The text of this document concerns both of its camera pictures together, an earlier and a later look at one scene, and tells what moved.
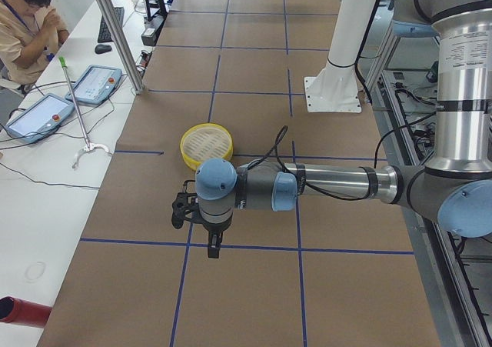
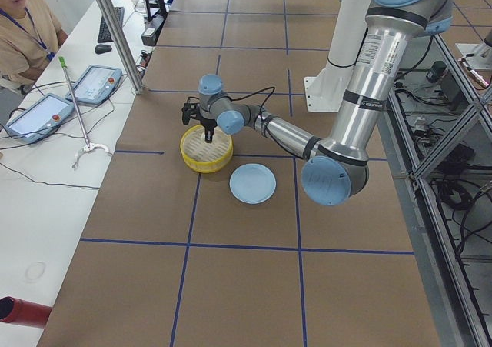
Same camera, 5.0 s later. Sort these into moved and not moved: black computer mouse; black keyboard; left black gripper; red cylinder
Moved: left black gripper
Not moved: black keyboard; red cylinder; black computer mouse
